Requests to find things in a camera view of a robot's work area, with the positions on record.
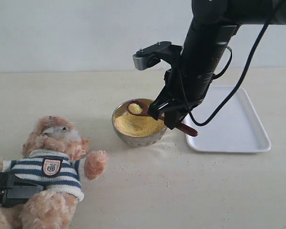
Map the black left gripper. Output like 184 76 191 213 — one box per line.
0 173 44 207

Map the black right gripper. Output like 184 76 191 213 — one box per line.
149 20 239 130

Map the dark red wooden spoon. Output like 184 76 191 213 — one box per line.
127 99 198 137

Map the tan teddy bear striped sweater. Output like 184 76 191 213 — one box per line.
0 116 108 229

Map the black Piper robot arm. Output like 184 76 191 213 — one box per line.
133 0 286 136

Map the steel bowl of yellow grain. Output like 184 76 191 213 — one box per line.
111 100 167 147

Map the white rectangular plastic tray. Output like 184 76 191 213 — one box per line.
184 88 271 154

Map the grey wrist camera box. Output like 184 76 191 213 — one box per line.
133 41 182 71

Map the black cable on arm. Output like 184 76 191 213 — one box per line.
176 0 286 127

